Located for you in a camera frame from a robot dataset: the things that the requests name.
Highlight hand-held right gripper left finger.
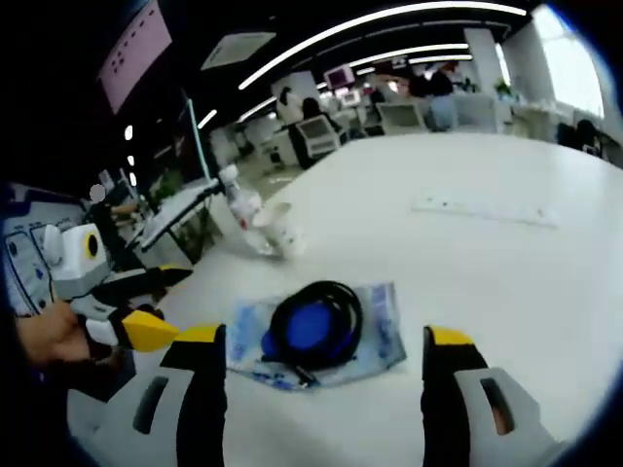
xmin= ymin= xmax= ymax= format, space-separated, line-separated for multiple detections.
xmin=85 ymin=322 xmax=228 ymax=467

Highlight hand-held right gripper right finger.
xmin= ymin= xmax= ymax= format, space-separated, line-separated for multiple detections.
xmin=421 ymin=324 xmax=568 ymax=467

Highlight light blue packet item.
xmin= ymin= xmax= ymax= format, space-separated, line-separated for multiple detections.
xmin=224 ymin=280 xmax=408 ymax=393

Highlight black cable item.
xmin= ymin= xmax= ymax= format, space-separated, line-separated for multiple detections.
xmin=262 ymin=280 xmax=365 ymax=385

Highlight clear plastic bottle item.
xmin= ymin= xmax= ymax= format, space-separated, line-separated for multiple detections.
xmin=217 ymin=163 xmax=267 ymax=254

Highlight person's left hand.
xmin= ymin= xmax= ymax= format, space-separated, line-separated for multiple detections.
xmin=17 ymin=301 xmax=93 ymax=366

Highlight white tilted desk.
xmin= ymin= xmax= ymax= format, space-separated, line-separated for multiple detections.
xmin=139 ymin=178 xmax=221 ymax=252

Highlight white table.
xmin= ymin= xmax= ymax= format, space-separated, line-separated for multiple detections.
xmin=67 ymin=130 xmax=623 ymax=467

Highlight large standing monitor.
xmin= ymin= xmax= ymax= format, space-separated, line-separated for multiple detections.
xmin=177 ymin=96 xmax=218 ymax=184

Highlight pink ceiling screen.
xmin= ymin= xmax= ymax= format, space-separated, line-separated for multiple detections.
xmin=96 ymin=0 xmax=174 ymax=116

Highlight white office chair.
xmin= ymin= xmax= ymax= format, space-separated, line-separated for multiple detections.
xmin=296 ymin=115 xmax=345 ymax=160

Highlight ceiling air vent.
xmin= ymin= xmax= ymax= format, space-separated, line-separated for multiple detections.
xmin=202 ymin=31 xmax=277 ymax=73

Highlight wall poster board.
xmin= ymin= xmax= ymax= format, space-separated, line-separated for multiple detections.
xmin=0 ymin=213 xmax=57 ymax=317

